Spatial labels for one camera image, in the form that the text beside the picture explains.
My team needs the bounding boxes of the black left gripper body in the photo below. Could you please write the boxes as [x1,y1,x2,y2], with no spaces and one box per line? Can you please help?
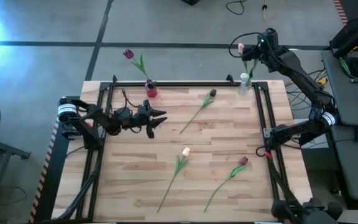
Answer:
[132,99,155,139]

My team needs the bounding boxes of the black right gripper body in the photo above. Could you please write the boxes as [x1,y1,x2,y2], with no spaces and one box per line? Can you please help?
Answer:
[242,28,280,62]

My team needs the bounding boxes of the pink artificial tulip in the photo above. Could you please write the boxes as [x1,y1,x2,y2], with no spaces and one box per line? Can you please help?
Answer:
[237,42,250,78]

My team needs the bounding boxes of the cream peach artificial tulip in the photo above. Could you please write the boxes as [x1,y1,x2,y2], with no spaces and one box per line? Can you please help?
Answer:
[156,146,191,214]

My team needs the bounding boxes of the black artificial tulip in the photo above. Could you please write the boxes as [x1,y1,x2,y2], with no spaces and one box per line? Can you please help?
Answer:
[178,88,218,135]

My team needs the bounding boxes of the dark red artificial tulip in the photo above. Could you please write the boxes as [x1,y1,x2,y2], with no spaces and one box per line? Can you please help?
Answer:
[122,49,151,83]

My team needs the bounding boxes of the purple artificial tulip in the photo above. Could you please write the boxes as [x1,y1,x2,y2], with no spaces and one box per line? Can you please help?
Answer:
[203,156,249,213]

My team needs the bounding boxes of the red ribbed glass vase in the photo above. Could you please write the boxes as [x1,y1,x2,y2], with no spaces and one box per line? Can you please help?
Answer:
[144,79,158,99]

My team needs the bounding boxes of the clear ribbed glass vase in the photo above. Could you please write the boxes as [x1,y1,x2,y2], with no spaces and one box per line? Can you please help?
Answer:
[237,72,253,96]

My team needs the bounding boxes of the wooden work table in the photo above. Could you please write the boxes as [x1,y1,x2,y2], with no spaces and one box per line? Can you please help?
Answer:
[56,74,310,223]

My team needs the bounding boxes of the black equipment pile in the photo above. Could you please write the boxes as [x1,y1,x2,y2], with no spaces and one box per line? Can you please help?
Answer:
[329,15,358,60]

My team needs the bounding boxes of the grey table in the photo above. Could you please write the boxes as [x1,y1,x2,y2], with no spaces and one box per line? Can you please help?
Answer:
[320,49,358,127]

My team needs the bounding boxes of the black hazard striped mat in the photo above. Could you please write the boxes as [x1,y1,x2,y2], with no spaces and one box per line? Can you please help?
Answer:
[28,95,82,223]

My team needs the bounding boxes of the grey metal stand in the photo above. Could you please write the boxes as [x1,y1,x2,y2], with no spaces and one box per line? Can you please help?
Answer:
[0,133,31,218]

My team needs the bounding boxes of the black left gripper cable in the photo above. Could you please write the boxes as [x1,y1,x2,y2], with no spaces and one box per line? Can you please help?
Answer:
[121,88,144,134]

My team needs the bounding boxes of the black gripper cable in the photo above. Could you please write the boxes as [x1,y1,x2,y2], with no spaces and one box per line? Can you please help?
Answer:
[121,88,144,134]
[228,32,262,60]

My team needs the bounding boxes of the yellow cable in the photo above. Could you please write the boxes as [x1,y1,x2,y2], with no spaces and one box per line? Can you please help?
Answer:
[261,0,284,21]

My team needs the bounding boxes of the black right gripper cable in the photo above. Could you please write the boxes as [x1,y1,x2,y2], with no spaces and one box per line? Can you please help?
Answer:
[228,32,262,60]

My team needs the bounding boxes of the black looped cable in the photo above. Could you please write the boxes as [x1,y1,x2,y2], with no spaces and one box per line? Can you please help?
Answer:
[225,0,247,16]

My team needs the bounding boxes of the tangled cable bundle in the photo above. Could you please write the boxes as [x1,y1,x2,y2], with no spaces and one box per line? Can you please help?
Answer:
[286,70,329,110]

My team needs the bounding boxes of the coiled black cable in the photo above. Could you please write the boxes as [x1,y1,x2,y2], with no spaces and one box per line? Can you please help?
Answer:
[345,55,358,78]

